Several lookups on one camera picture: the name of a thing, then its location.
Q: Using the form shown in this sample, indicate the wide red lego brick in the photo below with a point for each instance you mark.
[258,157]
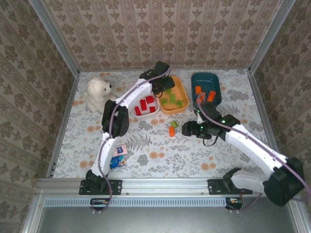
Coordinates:
[150,99]

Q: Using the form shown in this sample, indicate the long green lego brick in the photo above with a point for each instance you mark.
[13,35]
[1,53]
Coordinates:
[172,98]

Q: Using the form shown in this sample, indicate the long orange lego brick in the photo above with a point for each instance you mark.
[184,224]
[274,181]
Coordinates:
[172,131]

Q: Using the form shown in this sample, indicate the small red lego brick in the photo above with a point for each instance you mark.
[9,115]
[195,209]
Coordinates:
[152,109]

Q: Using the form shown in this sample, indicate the long red lego brick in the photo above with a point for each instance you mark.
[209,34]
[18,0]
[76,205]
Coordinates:
[143,105]

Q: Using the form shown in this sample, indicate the orange sloped lego brick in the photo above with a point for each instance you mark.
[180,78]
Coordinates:
[198,89]

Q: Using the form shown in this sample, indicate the small orange lego brick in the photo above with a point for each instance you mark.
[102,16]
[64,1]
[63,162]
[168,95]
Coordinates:
[202,95]

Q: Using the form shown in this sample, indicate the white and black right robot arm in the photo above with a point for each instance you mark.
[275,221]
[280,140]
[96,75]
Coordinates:
[255,150]

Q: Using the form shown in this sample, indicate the orange plastic container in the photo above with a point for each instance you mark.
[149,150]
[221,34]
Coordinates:
[182,93]

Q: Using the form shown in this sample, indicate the white plastic container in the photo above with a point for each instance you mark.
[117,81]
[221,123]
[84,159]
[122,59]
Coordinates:
[142,116]

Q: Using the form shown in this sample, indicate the teal plastic container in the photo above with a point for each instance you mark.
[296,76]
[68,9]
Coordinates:
[206,80]

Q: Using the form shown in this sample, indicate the floral patterned tablecloth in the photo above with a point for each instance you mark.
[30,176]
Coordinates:
[170,170]

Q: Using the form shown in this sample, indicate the white teddy bear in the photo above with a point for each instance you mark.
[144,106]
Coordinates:
[97,93]

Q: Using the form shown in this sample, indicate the pink tissue pack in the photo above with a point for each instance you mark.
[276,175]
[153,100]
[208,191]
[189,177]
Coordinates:
[121,150]

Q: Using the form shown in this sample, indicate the pink and blue card box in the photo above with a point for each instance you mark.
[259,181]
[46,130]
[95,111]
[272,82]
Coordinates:
[117,162]

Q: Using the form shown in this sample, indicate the grey metal sheet panel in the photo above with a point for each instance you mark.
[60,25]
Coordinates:
[158,221]

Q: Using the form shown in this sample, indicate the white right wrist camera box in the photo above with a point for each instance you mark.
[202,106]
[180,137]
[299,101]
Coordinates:
[199,119]

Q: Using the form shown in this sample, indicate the aluminium back frame rail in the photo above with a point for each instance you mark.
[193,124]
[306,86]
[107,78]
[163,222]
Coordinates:
[116,70]

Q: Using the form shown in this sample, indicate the aluminium side frame rail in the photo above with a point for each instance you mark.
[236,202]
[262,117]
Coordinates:
[259,97]
[64,121]

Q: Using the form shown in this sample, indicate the aluminium front frame rail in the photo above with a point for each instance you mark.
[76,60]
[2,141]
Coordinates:
[165,185]

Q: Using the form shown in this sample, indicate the aluminium frame post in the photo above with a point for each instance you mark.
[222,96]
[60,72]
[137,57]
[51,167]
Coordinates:
[272,31]
[52,31]

